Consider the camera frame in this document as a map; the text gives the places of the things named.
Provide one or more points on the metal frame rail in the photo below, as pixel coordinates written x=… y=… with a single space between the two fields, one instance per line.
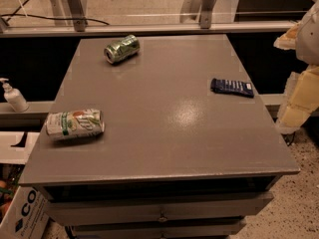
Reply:
x=44 y=18

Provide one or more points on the white box with slot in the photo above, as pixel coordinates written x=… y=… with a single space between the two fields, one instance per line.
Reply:
x=16 y=146

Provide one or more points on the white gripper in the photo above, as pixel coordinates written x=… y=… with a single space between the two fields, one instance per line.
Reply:
x=309 y=39

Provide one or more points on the blue rxbar blueberry wrapper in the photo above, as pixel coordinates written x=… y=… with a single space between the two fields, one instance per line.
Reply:
x=231 y=87

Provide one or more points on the grey drawer cabinet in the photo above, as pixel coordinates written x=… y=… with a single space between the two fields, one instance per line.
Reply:
x=175 y=161

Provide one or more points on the white 7up can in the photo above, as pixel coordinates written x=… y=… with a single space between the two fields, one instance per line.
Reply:
x=74 y=124

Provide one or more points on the white pump lotion bottle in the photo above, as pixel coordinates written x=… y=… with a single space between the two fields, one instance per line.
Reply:
x=14 y=97

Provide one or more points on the white cardboard box blue letters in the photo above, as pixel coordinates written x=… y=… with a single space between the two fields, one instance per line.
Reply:
x=25 y=217

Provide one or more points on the green soda can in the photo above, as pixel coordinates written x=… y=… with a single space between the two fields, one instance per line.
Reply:
x=122 y=49

